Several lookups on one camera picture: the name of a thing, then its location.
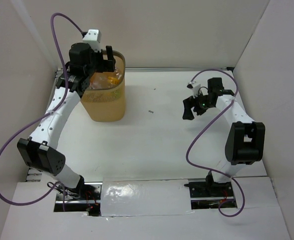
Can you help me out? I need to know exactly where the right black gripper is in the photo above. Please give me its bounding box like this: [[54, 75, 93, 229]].
[[183, 90, 215, 120]]

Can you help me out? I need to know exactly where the clear bottle orange cap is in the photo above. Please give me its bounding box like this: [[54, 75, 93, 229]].
[[104, 68, 123, 88]]

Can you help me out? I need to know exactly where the green plastic bottle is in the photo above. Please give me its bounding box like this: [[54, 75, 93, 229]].
[[112, 89, 122, 101]]

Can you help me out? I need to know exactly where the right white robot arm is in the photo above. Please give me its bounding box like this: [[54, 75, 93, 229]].
[[182, 77, 265, 196]]

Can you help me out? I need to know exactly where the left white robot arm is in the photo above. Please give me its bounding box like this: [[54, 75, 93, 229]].
[[17, 43, 115, 200]]

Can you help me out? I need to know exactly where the yellow mesh waste bin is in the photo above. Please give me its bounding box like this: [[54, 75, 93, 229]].
[[68, 50, 126, 122]]

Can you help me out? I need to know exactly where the aluminium frame rail back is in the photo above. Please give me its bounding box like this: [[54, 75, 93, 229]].
[[125, 66, 235, 73]]

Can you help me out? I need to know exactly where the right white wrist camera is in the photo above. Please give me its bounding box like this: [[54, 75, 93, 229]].
[[187, 80, 201, 98]]

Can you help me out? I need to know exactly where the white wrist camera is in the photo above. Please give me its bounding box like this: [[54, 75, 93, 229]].
[[82, 29, 101, 52], [187, 80, 201, 98]]

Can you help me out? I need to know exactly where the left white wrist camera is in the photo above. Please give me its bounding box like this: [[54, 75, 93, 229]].
[[82, 29, 101, 52]]

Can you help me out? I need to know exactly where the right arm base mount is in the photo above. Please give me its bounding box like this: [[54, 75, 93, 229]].
[[184, 173, 237, 210]]

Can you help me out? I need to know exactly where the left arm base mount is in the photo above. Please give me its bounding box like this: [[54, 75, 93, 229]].
[[53, 182, 102, 217]]

